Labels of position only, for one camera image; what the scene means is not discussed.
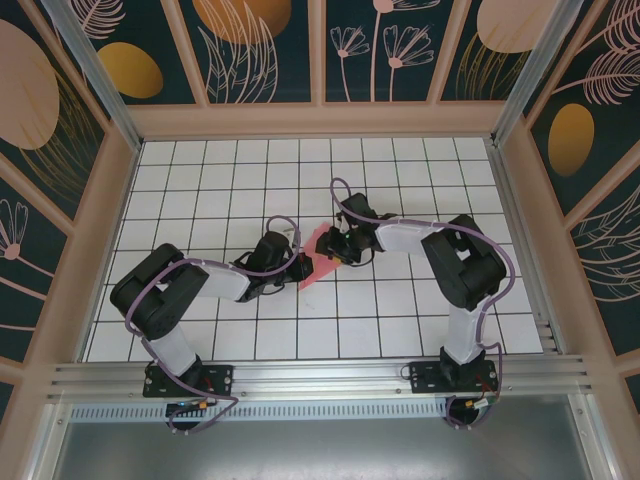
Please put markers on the pink cloth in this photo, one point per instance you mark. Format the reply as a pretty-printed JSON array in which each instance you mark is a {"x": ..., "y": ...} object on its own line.
[{"x": 322, "y": 272}]

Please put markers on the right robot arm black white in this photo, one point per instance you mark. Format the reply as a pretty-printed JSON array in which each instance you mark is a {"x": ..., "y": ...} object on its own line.
[{"x": 462, "y": 335}]

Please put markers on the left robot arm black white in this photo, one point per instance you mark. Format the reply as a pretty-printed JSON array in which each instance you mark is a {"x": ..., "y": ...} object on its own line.
[{"x": 175, "y": 350}]

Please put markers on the grey metal panel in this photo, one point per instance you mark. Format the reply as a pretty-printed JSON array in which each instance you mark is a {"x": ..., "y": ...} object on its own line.
[{"x": 320, "y": 450}]

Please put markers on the aluminium mounting rail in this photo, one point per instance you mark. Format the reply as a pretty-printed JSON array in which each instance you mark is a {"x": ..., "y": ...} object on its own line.
[{"x": 320, "y": 375}]

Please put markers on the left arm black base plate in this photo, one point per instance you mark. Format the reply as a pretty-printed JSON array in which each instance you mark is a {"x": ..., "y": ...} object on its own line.
[{"x": 220, "y": 379}]

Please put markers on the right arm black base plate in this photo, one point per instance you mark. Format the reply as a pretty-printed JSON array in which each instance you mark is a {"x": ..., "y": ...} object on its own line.
[{"x": 425, "y": 380}]

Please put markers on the aluminium side rail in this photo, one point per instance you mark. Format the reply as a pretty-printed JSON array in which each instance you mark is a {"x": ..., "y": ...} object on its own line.
[{"x": 525, "y": 250}]

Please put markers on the aluminium frame post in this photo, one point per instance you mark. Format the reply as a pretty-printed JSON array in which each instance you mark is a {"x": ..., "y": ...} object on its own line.
[
  {"x": 530, "y": 70},
  {"x": 100, "y": 85}
]

